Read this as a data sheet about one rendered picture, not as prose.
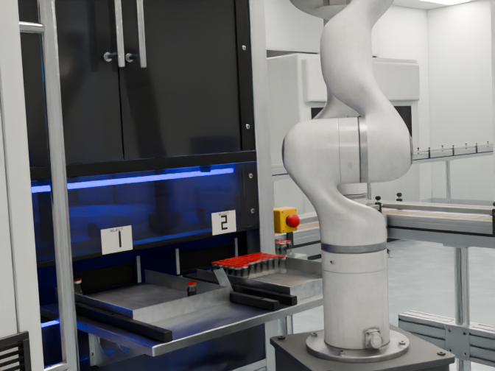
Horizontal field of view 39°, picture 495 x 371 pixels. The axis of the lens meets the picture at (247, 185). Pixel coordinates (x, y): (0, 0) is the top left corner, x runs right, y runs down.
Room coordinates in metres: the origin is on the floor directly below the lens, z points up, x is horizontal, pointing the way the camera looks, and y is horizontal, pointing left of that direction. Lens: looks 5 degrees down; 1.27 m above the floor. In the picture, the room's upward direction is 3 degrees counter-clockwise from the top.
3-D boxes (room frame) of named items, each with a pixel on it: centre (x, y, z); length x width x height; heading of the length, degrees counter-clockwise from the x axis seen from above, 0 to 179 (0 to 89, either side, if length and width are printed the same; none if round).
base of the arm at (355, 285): (1.27, -0.19, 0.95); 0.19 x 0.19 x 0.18
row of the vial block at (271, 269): (1.82, -0.01, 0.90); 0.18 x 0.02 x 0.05; 132
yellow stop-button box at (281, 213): (2.09, -0.10, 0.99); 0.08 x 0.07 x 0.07; 42
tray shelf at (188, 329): (1.67, 0.09, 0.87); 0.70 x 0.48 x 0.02; 132
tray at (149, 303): (1.61, 0.26, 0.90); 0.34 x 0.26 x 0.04; 42
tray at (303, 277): (1.75, -0.07, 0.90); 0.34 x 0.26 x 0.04; 42
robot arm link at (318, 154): (1.28, -0.16, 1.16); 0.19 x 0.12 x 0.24; 82
